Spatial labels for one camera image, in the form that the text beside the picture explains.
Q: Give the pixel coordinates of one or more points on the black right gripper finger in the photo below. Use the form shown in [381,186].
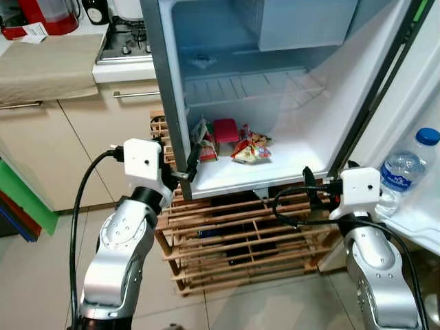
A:
[309,185]

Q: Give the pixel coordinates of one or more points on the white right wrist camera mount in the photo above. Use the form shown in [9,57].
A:
[357,189]

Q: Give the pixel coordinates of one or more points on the wooden slat rack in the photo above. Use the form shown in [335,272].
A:
[234,240]

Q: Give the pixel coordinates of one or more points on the clear water bottle blue cap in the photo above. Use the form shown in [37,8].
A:
[402,172]

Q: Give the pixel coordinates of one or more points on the red lid container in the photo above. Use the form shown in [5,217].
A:
[225,130]

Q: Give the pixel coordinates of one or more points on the clear freezer compartment flap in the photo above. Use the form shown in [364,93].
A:
[309,24]

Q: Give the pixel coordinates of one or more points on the upright red white snack packet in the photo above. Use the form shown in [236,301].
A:
[206,144]

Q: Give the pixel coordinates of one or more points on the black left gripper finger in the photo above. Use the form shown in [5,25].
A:
[194,161]

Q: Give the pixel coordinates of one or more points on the beige kitchen counter cabinet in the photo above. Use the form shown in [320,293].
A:
[89,151]

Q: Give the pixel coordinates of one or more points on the white paper tag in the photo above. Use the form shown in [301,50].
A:
[34,31]

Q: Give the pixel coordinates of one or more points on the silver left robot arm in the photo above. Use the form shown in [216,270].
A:
[120,254]

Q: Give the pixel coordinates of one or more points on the yellow red snack packet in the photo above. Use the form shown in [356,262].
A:
[249,152]

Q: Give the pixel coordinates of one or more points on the round dark glass bottle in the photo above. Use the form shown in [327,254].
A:
[96,10]

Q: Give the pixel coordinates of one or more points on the steel gas hob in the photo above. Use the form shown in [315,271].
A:
[124,45]

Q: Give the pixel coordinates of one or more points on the clear fridge shelf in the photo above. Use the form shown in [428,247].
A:
[247,86]

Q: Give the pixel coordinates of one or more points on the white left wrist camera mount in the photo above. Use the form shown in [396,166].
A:
[143,161]

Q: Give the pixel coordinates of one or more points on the grey mini fridge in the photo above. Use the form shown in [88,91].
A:
[206,41]

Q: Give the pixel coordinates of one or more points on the beige cloth mat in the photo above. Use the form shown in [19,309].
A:
[48,69]

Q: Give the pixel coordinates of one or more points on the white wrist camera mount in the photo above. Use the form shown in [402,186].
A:
[143,161]
[357,189]

